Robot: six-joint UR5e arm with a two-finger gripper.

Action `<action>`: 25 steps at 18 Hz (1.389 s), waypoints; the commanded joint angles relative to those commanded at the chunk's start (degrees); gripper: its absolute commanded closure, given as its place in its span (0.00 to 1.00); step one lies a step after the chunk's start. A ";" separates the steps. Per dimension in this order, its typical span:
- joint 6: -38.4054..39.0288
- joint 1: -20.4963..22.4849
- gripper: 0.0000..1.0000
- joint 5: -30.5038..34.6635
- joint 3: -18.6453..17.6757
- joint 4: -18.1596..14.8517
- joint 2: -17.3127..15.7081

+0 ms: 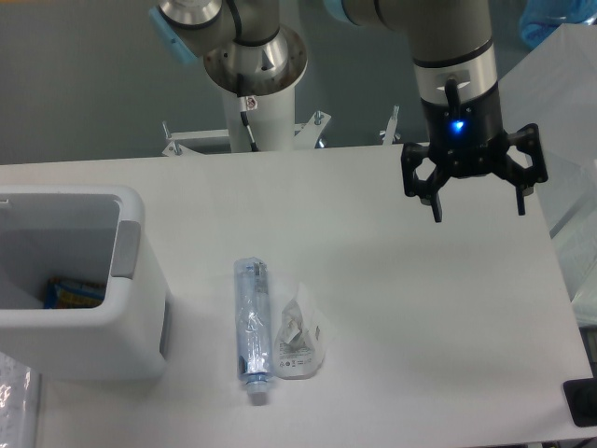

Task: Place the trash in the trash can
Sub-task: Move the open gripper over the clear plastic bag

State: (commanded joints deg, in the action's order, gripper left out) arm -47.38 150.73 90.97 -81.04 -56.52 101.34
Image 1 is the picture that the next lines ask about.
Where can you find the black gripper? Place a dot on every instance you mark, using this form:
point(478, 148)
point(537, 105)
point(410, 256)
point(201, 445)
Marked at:
point(468, 139)

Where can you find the clear plastic wrapper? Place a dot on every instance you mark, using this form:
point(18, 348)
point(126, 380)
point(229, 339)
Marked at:
point(302, 338)

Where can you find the clear plastic water bottle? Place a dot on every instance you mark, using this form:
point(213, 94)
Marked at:
point(255, 368)

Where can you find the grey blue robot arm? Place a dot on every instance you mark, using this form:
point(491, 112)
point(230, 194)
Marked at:
point(249, 54)

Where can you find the white trash can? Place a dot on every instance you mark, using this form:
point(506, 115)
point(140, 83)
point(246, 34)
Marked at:
point(86, 233)

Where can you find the translucent plastic storage box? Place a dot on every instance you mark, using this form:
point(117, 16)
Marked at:
point(554, 86)

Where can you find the blue plastic bag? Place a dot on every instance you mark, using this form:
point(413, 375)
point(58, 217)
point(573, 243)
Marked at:
point(540, 19)

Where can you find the black device at edge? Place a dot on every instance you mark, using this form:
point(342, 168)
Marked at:
point(580, 395)

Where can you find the yellow blue snack bag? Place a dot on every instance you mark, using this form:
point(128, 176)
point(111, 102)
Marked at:
point(64, 293)

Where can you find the clear plastic sheet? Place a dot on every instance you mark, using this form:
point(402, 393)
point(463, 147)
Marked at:
point(20, 390)

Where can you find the white pedestal base frame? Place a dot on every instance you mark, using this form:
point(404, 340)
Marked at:
point(307, 135)

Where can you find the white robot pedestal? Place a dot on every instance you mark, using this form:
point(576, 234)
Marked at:
point(263, 121)

